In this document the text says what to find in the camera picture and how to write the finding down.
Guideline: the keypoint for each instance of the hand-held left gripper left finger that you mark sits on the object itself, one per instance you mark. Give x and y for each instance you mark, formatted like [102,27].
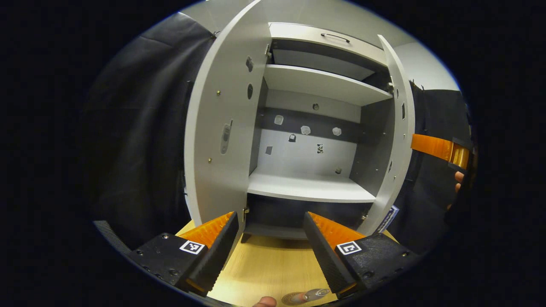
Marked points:
[217,251]

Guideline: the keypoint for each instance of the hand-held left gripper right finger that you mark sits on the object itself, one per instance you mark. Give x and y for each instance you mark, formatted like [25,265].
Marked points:
[326,256]

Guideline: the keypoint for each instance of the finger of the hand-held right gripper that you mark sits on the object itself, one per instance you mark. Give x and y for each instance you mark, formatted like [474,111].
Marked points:
[431,146]

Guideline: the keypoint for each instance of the white cabinet door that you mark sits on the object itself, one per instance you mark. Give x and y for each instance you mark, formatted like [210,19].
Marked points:
[406,140]
[222,183]

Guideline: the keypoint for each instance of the clear bottle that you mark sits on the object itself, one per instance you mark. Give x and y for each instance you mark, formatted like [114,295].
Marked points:
[318,294]

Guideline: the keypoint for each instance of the white and grey cabinet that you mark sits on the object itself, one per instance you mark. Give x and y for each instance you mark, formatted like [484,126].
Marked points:
[375,140]

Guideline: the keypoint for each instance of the white cabinet bottom shelf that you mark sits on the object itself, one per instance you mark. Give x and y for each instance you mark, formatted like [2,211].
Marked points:
[307,187]

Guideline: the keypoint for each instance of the white cabinet shelf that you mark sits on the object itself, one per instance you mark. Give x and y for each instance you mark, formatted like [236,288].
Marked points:
[307,187]
[320,83]

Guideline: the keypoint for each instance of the white cabinet drawer front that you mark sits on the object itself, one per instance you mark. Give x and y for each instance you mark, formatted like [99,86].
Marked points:
[298,34]

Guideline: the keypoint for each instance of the blue small box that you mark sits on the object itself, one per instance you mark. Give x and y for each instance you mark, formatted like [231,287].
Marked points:
[387,218]

